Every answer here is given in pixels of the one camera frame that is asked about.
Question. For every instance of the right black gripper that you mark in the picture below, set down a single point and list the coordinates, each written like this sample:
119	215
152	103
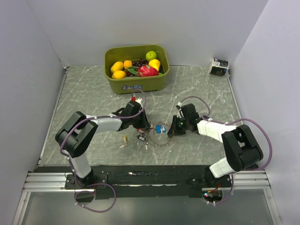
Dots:
174	130

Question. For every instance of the yellow mango lower left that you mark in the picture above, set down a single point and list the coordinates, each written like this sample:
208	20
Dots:
120	74

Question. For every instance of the black key tag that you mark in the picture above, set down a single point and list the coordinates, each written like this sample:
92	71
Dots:
141	138

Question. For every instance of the green apple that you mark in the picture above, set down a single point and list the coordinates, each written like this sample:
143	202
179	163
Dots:
151	55

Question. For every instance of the yellow mango upper left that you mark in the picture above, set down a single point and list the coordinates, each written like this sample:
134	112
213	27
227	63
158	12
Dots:
117	66

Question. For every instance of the black white roll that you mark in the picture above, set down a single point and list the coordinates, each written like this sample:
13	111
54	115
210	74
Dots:
218	67

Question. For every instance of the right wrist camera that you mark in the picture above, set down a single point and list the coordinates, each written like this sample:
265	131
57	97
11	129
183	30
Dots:
179	113

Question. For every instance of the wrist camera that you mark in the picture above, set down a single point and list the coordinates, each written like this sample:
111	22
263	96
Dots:
139	101
179	113

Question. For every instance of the small orange fruit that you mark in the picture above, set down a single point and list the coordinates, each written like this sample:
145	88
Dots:
127	64

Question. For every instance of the yellow mango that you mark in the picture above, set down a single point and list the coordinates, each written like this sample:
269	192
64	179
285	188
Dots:
120	74
117	66

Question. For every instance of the dark grape bunch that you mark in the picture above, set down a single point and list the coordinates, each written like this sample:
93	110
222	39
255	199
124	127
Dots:
132	71

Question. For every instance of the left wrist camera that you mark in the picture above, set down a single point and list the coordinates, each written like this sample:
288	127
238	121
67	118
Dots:
139	101

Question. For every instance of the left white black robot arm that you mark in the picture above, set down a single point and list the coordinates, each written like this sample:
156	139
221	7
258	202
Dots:
76	134

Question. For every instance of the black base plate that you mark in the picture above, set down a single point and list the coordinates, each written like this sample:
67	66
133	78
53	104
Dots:
109	181

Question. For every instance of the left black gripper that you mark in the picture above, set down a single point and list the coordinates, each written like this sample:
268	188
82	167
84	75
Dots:
144	123

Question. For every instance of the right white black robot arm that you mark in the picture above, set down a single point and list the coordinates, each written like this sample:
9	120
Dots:
241	147

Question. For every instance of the olive green plastic bin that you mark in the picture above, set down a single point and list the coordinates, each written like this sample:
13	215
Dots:
126	85

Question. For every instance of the brass key with yellow tag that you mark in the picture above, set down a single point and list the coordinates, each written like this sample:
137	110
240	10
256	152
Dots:
126	142

